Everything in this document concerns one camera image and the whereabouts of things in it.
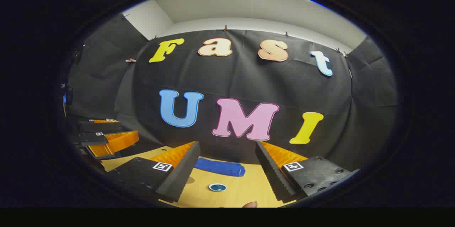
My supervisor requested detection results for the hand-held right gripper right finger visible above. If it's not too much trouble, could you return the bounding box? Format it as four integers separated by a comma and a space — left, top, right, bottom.
255, 141, 354, 202

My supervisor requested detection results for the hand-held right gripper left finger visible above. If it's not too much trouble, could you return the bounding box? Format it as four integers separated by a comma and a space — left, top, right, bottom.
106, 141, 200, 203

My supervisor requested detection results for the blue towel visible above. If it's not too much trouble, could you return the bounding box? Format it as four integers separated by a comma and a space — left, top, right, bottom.
194, 157, 246, 177

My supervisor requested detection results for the black backdrop cloth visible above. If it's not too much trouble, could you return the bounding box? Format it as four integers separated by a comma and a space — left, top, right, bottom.
68, 14, 398, 172

